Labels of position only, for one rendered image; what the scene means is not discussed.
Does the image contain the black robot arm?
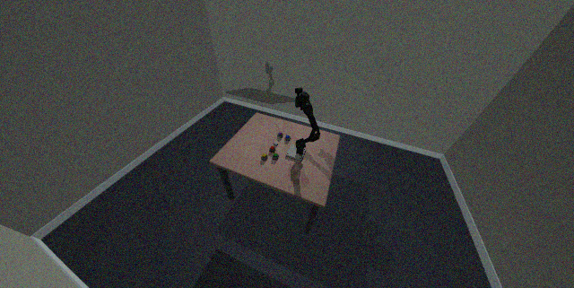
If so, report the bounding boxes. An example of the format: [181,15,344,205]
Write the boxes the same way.
[296,92,320,154]

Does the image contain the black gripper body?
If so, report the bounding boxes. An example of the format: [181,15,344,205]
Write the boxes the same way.
[295,87,302,108]

